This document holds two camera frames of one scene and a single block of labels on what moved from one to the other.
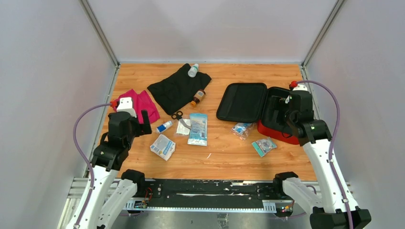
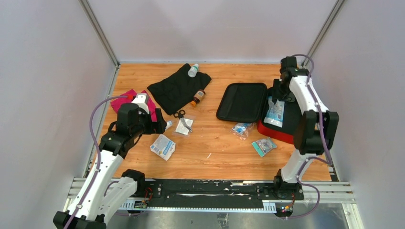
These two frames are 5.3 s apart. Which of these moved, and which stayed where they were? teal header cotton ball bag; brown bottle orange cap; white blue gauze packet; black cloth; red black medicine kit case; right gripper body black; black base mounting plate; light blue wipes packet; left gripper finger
Moved: light blue wipes packet; right gripper body black; left gripper finger
Stayed: black cloth; white blue gauze packet; teal header cotton ball bag; brown bottle orange cap; red black medicine kit case; black base mounting plate
